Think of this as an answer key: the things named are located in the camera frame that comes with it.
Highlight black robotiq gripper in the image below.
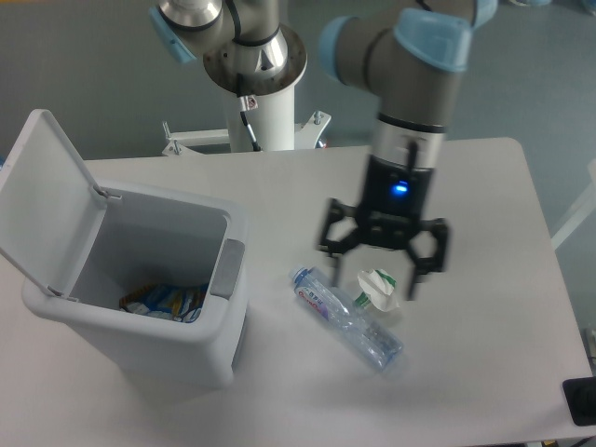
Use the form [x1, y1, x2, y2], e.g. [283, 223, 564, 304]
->
[316, 156, 451, 301]

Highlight white plastic trash can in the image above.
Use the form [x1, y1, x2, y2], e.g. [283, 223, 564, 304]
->
[1, 109, 249, 387]

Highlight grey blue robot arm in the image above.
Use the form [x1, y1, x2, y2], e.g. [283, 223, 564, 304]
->
[149, 1, 497, 285]

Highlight crumpled white green paper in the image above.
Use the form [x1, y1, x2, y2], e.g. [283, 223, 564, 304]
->
[355, 269, 399, 313]

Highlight crushed clear plastic bottle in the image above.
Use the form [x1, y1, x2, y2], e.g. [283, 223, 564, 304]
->
[289, 266, 403, 371]

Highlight blue snack wrappers in bin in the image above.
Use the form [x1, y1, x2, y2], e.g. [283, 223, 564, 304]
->
[118, 283, 209, 323]

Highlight black device at edge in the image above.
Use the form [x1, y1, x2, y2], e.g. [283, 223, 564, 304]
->
[562, 376, 595, 427]

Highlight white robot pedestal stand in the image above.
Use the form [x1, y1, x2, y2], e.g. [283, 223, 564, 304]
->
[161, 25, 332, 157]

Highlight black cable on pedestal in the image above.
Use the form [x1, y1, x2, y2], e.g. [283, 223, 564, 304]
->
[235, 73, 264, 153]

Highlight white frame at right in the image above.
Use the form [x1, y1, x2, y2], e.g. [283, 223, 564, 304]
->
[551, 159, 595, 250]

